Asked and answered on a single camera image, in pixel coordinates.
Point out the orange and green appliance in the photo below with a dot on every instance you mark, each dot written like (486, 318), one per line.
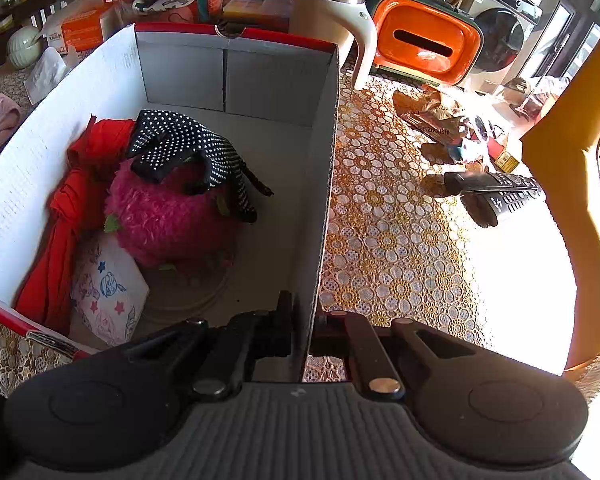
(420, 25)

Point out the red cloth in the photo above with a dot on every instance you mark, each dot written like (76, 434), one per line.
(70, 195)

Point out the orange tissue box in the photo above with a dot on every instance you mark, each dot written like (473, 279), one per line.
(82, 27)

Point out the washing machine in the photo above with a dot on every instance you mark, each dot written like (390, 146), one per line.
(505, 25)

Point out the black remote control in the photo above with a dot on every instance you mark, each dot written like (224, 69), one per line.
(490, 182)
(510, 207)

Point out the white router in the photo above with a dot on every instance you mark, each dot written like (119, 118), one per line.
(47, 15)

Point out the red cardboard box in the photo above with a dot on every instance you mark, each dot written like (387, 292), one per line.
(275, 85)

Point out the yellow chair back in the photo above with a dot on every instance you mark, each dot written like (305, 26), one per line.
(555, 185)

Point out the black dotted glove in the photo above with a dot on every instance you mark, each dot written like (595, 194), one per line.
(180, 135)

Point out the green ribbed jar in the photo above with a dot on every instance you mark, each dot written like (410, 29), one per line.
(24, 47)

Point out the printed tissue packet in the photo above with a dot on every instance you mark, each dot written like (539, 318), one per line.
(107, 290)

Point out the colourful flat tin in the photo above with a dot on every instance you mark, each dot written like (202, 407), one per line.
(255, 10)

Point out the brown snack wrapper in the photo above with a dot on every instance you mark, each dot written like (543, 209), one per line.
(442, 152)
(430, 110)

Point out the pink plush fruit toy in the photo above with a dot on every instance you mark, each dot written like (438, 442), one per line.
(165, 215)

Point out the small yellow box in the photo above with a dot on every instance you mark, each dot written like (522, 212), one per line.
(506, 161)

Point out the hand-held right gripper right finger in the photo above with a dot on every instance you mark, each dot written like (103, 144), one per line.
(361, 346)

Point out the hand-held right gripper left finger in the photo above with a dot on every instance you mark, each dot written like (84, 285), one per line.
(282, 325)

